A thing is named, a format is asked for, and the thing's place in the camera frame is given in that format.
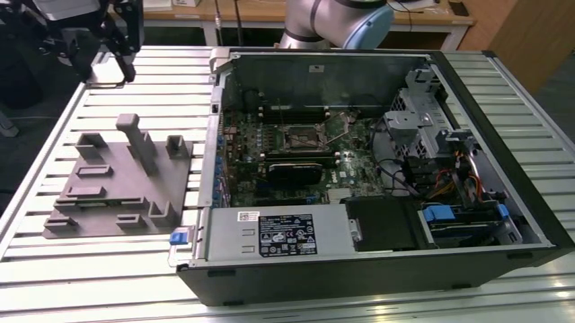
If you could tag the black plastic shroud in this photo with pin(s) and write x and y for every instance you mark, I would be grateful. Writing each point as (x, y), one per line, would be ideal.
(381, 222)

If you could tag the small silver heatsink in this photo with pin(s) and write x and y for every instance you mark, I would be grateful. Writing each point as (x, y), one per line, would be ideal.
(338, 196)

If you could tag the green motherboard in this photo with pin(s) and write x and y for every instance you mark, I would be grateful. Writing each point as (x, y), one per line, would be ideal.
(358, 168)

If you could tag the wooden cabinet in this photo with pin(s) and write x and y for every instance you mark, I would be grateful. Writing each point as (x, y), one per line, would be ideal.
(529, 33)

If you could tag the hard disk in blue carrier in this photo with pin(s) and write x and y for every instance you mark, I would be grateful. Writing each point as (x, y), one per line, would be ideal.
(437, 213)

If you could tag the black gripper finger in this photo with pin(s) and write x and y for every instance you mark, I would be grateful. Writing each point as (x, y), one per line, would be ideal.
(121, 47)
(66, 54)

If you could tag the grey metal stand foot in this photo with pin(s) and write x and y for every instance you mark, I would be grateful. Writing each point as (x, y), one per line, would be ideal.
(8, 126)

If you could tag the small blue clip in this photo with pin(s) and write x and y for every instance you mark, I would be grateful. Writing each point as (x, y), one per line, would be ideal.
(501, 213)

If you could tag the silver power supply unit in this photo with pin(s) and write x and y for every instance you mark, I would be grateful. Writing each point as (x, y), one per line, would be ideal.
(233, 232)

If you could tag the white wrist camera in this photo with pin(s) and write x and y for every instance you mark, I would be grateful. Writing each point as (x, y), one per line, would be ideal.
(66, 8)

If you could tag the silver drive cage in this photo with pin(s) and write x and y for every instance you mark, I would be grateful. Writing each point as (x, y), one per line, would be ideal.
(408, 124)

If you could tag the blue case latch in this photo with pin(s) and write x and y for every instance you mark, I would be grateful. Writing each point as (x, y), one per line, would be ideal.
(177, 235)

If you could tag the black graphics card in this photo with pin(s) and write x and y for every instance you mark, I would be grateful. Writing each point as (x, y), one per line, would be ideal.
(293, 175)

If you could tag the white box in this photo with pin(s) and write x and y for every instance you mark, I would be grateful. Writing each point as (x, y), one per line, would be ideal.
(157, 3)
(185, 2)

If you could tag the small black box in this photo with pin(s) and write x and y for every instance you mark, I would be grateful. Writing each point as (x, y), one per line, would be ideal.
(459, 8)

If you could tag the green RAM stick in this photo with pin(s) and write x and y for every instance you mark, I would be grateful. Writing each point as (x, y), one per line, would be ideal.
(112, 202)

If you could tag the wooden desk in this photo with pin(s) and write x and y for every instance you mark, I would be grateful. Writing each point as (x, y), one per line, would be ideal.
(178, 15)

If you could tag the CPU socket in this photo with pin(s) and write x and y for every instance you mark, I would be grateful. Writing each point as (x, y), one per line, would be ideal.
(301, 138)

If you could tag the grey parts rack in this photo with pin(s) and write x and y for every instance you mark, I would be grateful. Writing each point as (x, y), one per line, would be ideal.
(134, 188)

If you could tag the black RAM slot bank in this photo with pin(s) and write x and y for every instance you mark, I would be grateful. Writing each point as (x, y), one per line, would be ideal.
(298, 156)
(296, 114)

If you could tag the black PC case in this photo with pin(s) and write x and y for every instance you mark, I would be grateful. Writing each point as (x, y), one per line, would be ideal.
(313, 282)

